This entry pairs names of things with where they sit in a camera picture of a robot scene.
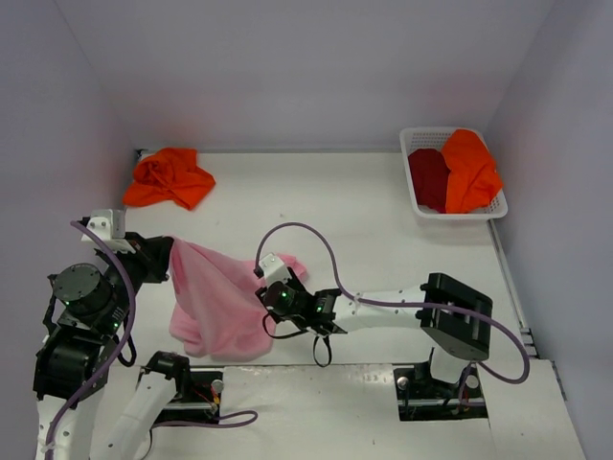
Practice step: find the orange t shirt in basket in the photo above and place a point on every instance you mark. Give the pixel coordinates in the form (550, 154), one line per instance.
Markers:
(473, 181)

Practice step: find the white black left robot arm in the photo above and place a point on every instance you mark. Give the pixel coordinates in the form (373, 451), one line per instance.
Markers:
(72, 366)

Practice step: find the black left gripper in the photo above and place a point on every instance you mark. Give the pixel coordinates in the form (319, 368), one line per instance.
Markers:
(160, 257)

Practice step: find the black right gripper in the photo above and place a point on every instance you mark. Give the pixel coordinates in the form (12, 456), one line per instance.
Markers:
(261, 292)

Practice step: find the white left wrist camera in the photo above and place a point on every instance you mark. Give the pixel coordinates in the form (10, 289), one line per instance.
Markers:
(109, 226)

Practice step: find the pink t shirt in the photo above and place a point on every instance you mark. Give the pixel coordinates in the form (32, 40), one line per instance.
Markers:
(217, 313)

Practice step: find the white plastic basket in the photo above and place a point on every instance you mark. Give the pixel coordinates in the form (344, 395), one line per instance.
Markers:
(434, 137)

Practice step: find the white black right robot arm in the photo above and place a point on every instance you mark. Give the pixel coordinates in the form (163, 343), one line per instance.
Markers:
(455, 316)

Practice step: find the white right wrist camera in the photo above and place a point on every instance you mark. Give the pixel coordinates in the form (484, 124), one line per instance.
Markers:
(271, 269)

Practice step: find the orange t shirt on table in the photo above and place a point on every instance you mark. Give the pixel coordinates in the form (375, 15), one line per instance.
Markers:
(170, 174)

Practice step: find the dark red t shirt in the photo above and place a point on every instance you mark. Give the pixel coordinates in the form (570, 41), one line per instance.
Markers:
(430, 178)

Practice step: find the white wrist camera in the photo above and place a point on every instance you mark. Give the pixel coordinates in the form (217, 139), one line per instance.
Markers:
(109, 226)
(271, 269)

